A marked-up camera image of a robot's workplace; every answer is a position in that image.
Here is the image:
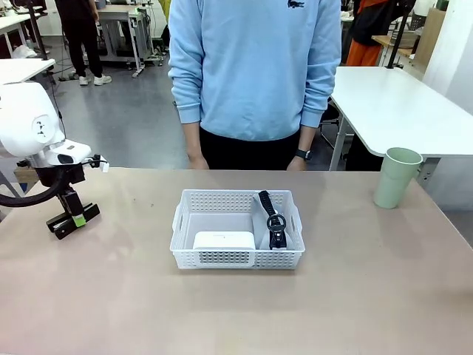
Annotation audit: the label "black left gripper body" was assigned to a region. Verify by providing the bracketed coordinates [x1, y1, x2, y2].
[35, 163, 89, 197]

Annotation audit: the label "black bar tool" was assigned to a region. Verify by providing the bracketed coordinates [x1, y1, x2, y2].
[46, 203, 101, 241]

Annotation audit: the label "white rectangular box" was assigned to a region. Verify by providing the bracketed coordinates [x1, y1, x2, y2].
[192, 230, 257, 253]

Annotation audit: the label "pale green plastic cup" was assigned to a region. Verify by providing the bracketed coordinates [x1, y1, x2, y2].
[372, 146, 423, 210]

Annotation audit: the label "person's left forearm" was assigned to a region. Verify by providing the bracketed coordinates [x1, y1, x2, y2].
[296, 73, 334, 152]

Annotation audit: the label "person's right forearm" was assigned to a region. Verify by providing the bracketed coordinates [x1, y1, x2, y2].
[168, 73, 203, 155]

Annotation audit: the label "white perforated plastic basket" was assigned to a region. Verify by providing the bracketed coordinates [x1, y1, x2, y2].
[169, 189, 307, 271]

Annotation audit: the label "person's right hand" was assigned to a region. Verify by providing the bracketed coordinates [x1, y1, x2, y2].
[186, 149, 211, 171]

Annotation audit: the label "white table with rounded corner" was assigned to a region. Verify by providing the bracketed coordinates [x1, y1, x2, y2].
[0, 58, 56, 85]

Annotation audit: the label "white plastic bag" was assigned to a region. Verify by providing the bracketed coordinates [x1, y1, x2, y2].
[12, 44, 38, 60]

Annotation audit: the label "background person in black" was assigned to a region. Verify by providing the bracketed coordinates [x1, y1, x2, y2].
[55, 0, 113, 87]

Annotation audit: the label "black pole stand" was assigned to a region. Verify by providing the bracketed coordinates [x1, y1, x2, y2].
[384, 0, 413, 70]
[27, 0, 52, 62]

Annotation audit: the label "small white background desk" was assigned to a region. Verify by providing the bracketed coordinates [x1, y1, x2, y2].
[0, 13, 33, 51]

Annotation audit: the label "grey background workbench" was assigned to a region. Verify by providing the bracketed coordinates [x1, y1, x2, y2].
[95, 4, 154, 78]

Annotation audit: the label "black trousers of person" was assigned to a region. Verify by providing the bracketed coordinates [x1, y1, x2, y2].
[199, 126, 302, 171]

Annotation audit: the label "light blue sweater torso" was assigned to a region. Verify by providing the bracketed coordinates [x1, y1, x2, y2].
[168, 0, 343, 142]

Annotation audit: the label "large white side table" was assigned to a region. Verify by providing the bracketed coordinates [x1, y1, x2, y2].
[327, 66, 473, 212]

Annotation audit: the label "background person in orange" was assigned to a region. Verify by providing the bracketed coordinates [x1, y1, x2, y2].
[346, 0, 401, 67]

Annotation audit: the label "wooden background table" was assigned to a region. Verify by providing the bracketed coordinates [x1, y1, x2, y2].
[371, 33, 419, 67]

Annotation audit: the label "tall cardboard sheet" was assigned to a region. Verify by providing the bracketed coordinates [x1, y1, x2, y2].
[413, 7, 449, 78]

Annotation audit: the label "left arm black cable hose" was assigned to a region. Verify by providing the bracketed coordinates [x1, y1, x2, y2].
[0, 166, 77, 209]

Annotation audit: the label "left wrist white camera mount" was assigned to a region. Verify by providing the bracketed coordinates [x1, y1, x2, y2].
[85, 154, 111, 173]

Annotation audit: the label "thin black floor cable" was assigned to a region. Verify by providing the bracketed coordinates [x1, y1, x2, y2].
[47, 70, 68, 138]

